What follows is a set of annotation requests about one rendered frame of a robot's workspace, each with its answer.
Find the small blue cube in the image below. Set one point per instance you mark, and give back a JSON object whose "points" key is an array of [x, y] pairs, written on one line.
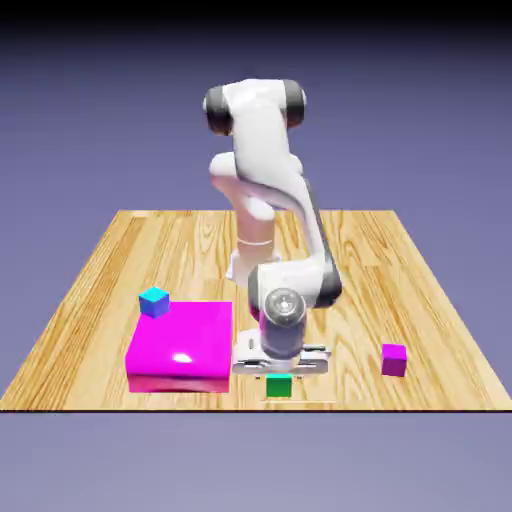
{"points": [[154, 304]]}

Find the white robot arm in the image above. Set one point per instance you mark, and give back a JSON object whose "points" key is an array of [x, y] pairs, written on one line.
{"points": [[260, 152]]}

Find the small green cube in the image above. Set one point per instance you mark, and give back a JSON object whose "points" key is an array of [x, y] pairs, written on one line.
{"points": [[279, 386]]}

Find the small purple cube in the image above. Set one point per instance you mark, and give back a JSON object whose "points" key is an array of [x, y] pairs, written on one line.
{"points": [[394, 360]]}

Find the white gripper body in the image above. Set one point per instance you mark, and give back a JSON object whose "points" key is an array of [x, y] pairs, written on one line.
{"points": [[316, 362]]}

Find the large magenta box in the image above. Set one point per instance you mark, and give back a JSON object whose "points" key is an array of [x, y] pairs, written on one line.
{"points": [[182, 348]]}

